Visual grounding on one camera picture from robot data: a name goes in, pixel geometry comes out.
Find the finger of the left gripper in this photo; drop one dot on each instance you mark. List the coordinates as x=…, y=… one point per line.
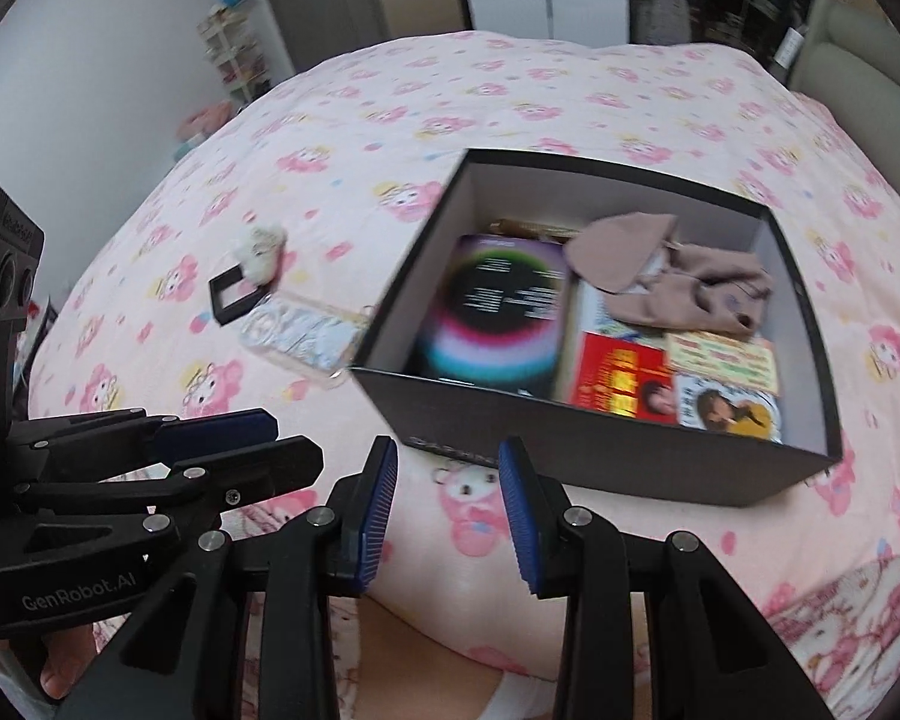
x=196, y=495
x=113, y=443

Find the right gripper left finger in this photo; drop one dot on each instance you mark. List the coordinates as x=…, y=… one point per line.
x=362, y=504

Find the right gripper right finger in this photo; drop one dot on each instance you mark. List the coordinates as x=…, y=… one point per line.
x=535, y=506

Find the red photo envelope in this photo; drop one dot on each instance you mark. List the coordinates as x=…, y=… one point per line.
x=622, y=378

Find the white round sticker card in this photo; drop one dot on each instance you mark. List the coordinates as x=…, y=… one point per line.
x=722, y=408

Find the orange green printed card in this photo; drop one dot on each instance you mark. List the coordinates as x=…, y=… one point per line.
x=744, y=363

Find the mauve fabric cloth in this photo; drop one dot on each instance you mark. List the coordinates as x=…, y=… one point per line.
x=648, y=279

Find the person's left hand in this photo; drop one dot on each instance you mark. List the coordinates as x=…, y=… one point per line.
x=68, y=655

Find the purple black printed booklet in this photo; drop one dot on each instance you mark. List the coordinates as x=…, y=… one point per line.
x=498, y=318

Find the pink cartoon blanket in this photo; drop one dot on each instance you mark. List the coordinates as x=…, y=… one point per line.
x=351, y=159

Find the black cardboard box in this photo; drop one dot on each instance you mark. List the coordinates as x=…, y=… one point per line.
x=525, y=195

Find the white shelf rack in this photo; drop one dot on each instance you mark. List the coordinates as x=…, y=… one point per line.
x=234, y=49

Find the grey padded headboard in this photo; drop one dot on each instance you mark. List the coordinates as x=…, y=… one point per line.
x=850, y=62

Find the black square frame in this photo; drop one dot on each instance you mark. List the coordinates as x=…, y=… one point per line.
x=233, y=295

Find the white fluffy plush keychain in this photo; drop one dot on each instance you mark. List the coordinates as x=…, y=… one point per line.
x=259, y=253

